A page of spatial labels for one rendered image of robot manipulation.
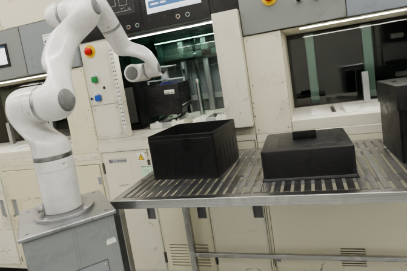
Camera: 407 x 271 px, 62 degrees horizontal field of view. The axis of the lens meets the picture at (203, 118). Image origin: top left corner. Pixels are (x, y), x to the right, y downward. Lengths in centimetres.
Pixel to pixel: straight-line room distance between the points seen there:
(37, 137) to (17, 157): 120
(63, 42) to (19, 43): 96
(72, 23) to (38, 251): 74
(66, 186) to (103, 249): 23
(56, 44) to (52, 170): 42
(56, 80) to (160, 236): 114
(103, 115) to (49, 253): 95
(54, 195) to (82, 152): 88
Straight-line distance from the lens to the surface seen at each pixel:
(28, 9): 218
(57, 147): 115
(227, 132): 135
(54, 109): 110
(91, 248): 117
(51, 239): 114
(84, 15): 130
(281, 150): 111
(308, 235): 176
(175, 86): 190
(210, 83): 250
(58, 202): 118
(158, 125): 197
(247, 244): 183
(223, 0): 163
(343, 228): 175
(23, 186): 239
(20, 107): 117
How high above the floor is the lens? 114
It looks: 7 degrees down
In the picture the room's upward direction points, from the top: 9 degrees counter-clockwise
